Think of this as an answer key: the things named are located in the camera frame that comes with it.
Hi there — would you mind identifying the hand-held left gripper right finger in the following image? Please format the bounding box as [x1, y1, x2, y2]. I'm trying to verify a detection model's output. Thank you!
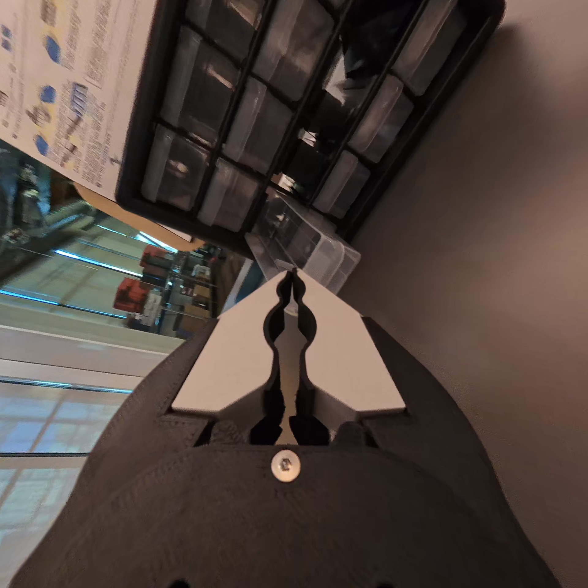
[293, 271, 407, 435]

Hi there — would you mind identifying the clear plastic drawer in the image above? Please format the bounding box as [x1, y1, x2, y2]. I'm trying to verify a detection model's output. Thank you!
[245, 192, 362, 295]

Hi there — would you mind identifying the black drawer cabinet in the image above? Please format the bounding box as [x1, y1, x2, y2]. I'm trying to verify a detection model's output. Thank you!
[115, 0, 506, 246]

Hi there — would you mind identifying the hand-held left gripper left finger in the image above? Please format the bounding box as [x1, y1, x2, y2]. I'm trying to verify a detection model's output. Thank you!
[171, 270, 294, 436]

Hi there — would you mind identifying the printed instruction poster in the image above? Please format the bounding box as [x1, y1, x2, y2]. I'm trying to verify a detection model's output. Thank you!
[0, 0, 159, 203]

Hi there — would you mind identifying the instruction poster on wooden board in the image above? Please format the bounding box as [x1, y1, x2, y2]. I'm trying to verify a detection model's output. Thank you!
[69, 181, 207, 252]

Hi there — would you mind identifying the glass window wall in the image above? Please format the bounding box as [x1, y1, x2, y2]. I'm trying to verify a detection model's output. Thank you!
[0, 367, 138, 570]

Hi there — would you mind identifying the grid of cabinet drawers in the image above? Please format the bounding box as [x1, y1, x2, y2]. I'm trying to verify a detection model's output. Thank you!
[140, 0, 469, 232]

